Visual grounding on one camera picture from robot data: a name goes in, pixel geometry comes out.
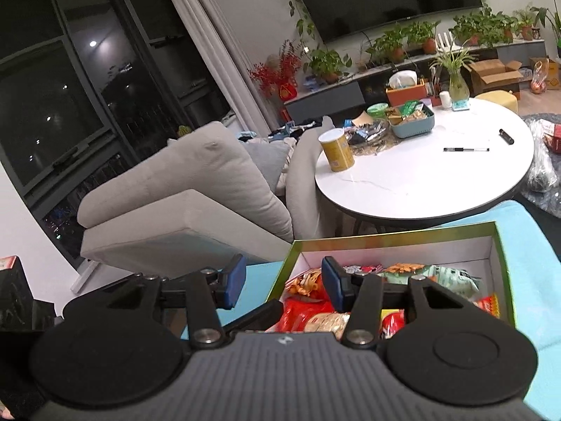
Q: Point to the white router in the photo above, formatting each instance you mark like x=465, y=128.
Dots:
x=445, y=40

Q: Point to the orange tissue box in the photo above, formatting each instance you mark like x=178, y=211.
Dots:
x=405, y=95

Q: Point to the red flower plant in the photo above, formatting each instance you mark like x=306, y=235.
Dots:
x=285, y=65

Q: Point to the light blue tablecloth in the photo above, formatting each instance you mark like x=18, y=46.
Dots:
x=539, y=272

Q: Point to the clear plastic bag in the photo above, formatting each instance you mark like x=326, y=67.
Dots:
x=541, y=175

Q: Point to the blue basket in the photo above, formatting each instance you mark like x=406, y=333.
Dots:
x=416, y=128

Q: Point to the small green cactus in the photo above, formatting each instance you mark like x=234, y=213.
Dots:
x=184, y=130

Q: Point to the grey pillow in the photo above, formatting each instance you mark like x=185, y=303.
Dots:
x=267, y=162

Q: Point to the pile of snack packets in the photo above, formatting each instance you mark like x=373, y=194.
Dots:
x=451, y=280

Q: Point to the white round table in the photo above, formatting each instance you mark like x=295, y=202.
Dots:
x=416, y=175

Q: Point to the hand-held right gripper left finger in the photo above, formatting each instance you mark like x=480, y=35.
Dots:
x=232, y=287

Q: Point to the yellow can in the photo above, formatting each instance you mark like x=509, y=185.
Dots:
x=337, y=153

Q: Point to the yellow stool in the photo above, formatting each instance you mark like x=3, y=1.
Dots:
x=495, y=98

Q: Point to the green potted plant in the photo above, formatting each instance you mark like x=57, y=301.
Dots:
x=392, y=46
x=427, y=37
x=526, y=28
x=469, y=28
x=502, y=26
x=326, y=63

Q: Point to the closed cardboard box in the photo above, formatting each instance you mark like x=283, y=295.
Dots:
x=553, y=70

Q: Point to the small red box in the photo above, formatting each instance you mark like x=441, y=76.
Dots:
x=553, y=138

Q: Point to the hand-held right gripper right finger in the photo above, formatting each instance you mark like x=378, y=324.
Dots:
x=334, y=285

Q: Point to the green bowl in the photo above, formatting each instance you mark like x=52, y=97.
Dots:
x=377, y=109

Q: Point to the pile of clothes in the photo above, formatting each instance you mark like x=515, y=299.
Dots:
x=289, y=131

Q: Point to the black box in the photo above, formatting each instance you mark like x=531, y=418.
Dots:
x=26, y=298

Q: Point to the tray of wrapped candies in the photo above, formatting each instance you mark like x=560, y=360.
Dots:
x=368, y=138

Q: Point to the glass vase with plant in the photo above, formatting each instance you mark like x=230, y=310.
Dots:
x=458, y=90

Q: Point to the small teal box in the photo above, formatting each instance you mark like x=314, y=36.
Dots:
x=460, y=105

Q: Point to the red cracker packet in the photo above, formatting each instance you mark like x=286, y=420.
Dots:
x=302, y=313

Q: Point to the small white cup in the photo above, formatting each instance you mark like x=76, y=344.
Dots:
x=445, y=100

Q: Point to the white curtain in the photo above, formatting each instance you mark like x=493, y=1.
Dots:
x=210, y=30

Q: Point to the green vine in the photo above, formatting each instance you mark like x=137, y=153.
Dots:
x=299, y=26

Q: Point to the green cardboard box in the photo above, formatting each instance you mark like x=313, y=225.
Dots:
x=394, y=250

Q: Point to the dark window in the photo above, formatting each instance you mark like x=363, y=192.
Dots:
x=65, y=96

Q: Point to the beige sofa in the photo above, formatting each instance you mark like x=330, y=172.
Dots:
x=197, y=175

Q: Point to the tall leafy plant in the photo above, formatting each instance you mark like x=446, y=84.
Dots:
x=553, y=13

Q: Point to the black pen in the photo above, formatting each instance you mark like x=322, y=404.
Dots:
x=464, y=149

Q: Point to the grey television cabinet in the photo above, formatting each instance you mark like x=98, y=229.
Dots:
x=324, y=96

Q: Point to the open cardboard box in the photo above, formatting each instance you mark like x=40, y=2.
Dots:
x=495, y=81

